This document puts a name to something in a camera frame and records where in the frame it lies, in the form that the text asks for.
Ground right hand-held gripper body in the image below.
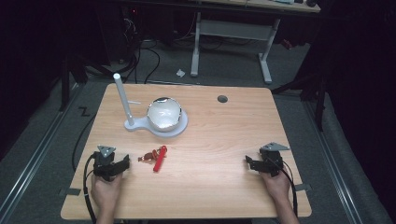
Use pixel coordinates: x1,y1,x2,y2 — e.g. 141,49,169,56
258,142,290,178

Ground person's left hand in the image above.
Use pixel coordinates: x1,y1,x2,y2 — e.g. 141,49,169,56
90,172,124,217

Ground metal floor rail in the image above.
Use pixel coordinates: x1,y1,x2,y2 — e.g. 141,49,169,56
0,83,82,224
302,101,366,224

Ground red small tool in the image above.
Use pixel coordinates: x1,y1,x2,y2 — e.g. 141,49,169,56
152,145,168,173

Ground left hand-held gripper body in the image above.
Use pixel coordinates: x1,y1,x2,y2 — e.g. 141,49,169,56
92,145,123,182

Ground white stand with pole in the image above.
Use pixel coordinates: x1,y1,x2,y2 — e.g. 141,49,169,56
112,73,190,138

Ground black cable under table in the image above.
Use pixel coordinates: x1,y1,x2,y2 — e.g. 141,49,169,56
71,112,98,173

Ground dark computer tower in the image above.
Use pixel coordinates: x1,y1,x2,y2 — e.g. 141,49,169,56
101,5,141,64

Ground small brown and white charm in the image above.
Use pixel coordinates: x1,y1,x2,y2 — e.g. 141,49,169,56
137,150,159,163

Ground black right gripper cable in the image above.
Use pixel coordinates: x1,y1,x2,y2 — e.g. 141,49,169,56
267,157,299,218

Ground shiny silver bowl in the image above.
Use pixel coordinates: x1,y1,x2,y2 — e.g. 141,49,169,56
146,96,183,133

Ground black floor cables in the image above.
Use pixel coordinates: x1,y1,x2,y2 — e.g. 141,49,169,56
122,17,162,85

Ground person's right hand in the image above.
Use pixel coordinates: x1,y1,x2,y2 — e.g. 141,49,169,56
259,169,292,203

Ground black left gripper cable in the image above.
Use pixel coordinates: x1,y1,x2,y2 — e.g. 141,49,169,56
82,152,98,224

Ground dark metal stand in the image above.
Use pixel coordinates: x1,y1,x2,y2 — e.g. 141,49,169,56
58,54,110,113
270,69,329,133

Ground white-legged wooden desk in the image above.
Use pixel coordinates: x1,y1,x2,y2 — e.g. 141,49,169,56
190,0,321,86

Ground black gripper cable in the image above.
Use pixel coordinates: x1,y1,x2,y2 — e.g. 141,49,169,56
82,152,98,224
267,157,299,218

